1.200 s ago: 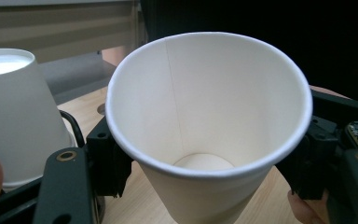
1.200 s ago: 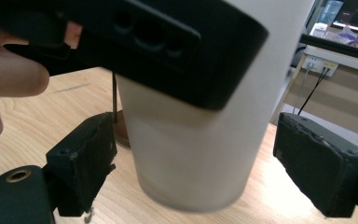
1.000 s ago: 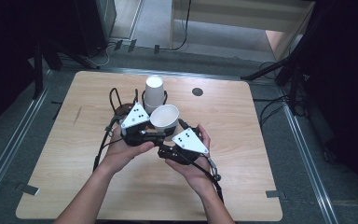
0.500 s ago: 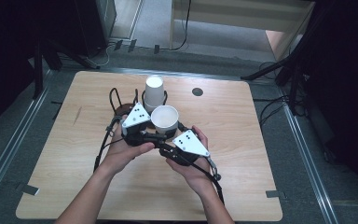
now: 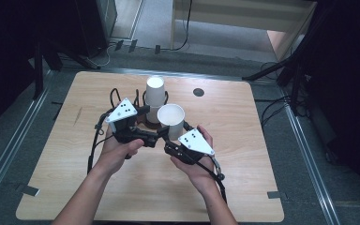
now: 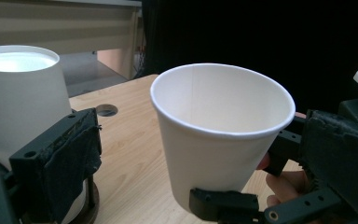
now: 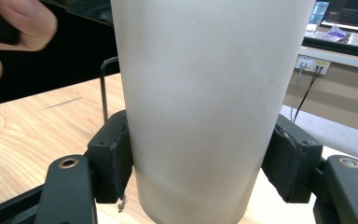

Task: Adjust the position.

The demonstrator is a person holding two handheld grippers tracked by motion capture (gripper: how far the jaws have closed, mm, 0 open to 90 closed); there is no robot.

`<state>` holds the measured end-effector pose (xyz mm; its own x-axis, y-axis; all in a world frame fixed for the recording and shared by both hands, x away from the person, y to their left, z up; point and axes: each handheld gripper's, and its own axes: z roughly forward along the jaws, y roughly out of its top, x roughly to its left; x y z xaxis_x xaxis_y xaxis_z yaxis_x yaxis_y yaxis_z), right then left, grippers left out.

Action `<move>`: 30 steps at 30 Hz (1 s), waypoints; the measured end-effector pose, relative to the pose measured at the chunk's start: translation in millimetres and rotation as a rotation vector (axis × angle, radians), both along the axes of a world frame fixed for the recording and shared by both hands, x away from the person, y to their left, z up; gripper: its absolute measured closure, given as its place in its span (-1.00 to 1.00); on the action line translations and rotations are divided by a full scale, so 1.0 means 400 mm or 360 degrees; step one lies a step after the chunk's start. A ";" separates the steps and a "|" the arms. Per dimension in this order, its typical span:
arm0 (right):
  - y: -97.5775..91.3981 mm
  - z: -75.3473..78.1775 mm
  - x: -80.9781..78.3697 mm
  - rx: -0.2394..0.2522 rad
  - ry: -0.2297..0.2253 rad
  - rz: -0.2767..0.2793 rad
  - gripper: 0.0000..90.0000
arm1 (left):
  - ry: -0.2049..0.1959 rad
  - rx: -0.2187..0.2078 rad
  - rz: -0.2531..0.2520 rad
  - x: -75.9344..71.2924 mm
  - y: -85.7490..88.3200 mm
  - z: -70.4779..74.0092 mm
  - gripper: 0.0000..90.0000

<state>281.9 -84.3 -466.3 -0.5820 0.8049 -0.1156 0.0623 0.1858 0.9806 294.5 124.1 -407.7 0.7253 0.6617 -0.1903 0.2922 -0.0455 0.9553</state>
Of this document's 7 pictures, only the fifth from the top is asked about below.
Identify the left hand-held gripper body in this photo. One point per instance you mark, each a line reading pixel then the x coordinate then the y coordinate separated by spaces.
pixel 122 112

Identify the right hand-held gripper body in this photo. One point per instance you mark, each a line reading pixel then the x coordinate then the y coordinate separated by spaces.
pixel 195 142

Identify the white paper cup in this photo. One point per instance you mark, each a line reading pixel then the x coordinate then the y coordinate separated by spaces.
pixel 173 120
pixel 152 114
pixel 155 92

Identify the person's right hand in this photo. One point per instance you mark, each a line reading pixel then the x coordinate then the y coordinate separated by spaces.
pixel 197 177

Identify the person's left hand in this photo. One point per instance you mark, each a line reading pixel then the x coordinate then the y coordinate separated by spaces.
pixel 115 156

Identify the round black table hole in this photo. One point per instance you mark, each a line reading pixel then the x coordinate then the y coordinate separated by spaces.
pixel 198 92

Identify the black tape piece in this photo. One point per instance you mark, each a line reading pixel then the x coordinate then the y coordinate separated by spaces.
pixel 157 49
pixel 119 45
pixel 133 45

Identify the black tripod stand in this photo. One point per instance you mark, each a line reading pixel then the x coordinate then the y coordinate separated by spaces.
pixel 268 70
pixel 38 72

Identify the black cabinet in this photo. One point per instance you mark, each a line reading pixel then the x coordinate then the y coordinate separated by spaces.
pixel 90 25

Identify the grey tape piece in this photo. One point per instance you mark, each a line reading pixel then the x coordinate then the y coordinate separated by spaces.
pixel 275 194
pixel 31 190

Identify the white wooden furniture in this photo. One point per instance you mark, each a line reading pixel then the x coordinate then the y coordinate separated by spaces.
pixel 231 12

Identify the dark curtain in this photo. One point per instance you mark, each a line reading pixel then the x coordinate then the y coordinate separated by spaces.
pixel 350 62
pixel 6 47

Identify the aluminium floor rail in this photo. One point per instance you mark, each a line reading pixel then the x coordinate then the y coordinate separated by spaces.
pixel 12 150
pixel 122 71
pixel 309 162

